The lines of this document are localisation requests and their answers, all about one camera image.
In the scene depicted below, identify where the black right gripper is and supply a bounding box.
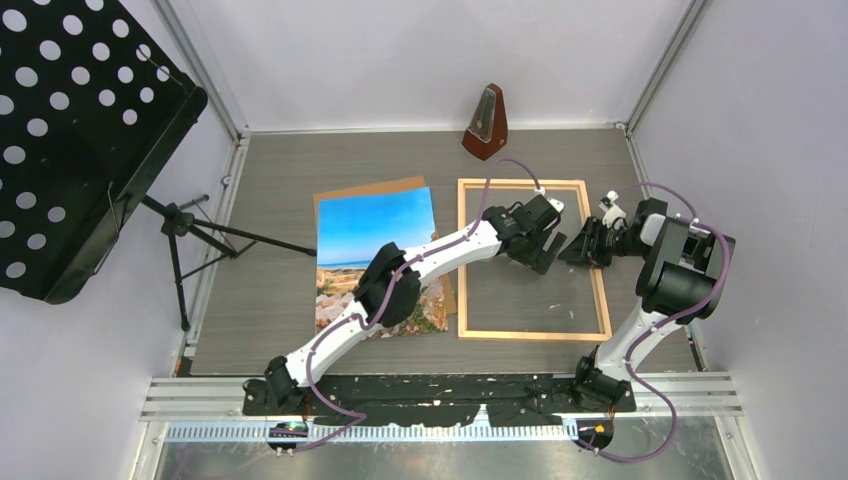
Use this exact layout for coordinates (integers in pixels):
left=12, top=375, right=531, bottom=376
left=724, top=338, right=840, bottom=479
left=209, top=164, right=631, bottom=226
left=558, top=216, right=651, bottom=270

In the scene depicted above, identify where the landscape photo print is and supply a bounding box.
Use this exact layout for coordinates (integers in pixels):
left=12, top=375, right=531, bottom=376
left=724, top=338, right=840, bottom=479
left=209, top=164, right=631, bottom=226
left=315, top=187, right=437, bottom=332

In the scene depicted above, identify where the clear acrylic sheet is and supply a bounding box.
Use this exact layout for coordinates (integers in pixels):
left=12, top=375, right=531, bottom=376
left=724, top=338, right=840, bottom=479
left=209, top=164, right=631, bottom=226
left=465, top=186, right=599, bottom=333

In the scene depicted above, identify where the brown wooden metronome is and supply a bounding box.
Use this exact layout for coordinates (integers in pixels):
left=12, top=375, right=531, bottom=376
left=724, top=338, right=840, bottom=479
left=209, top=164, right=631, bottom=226
left=461, top=83, right=508, bottom=161

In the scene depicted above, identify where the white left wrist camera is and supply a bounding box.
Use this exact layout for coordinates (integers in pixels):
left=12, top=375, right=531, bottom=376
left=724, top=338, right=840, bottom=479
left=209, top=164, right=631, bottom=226
left=534, top=186, right=564, bottom=215

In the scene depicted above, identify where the aluminium rail front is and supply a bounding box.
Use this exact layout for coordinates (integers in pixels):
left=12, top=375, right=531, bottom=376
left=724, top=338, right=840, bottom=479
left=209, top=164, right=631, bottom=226
left=141, top=373, right=743, bottom=444

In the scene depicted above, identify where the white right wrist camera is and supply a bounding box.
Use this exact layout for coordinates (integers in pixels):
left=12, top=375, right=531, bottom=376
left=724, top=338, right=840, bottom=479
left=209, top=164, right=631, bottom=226
left=599, top=190, right=627, bottom=230

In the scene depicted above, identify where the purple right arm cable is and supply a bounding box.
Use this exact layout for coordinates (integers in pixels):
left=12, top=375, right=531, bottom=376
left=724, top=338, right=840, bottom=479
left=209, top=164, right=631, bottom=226
left=574, top=182, right=733, bottom=465

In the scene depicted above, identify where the black tripod stand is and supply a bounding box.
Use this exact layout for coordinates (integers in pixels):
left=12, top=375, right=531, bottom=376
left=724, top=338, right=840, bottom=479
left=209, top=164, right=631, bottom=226
left=141, top=195, right=317, bottom=333

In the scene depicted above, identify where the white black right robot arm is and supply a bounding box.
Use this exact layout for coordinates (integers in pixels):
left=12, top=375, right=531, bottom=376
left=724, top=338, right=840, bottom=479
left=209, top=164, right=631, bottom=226
left=558, top=197, right=735, bottom=412

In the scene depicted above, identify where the light wooden picture frame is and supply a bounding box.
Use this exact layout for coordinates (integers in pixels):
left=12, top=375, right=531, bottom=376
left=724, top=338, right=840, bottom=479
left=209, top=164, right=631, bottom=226
left=456, top=178, right=613, bottom=344

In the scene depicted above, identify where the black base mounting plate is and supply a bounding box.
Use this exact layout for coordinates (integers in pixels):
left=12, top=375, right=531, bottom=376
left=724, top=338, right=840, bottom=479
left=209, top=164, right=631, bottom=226
left=242, top=374, right=612, bottom=427

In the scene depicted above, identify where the black perforated music stand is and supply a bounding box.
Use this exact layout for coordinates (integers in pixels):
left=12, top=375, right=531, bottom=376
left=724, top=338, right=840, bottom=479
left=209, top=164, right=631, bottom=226
left=1, top=1, right=208, bottom=304

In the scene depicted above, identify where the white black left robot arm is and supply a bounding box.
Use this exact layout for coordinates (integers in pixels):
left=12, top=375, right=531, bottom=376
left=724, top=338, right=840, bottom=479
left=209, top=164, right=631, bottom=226
left=243, top=188, right=565, bottom=416

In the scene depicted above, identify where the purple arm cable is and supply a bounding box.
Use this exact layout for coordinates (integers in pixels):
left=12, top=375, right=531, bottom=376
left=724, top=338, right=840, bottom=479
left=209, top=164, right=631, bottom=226
left=574, top=182, right=733, bottom=465
left=291, top=157, right=549, bottom=454

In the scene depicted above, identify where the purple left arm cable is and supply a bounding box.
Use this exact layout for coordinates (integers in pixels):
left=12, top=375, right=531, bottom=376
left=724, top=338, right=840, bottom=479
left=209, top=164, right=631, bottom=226
left=291, top=157, right=549, bottom=454

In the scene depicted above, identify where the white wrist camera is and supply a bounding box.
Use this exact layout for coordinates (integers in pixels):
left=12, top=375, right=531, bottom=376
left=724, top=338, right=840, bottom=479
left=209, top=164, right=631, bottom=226
left=534, top=186, right=564, bottom=215
left=599, top=190, right=627, bottom=230

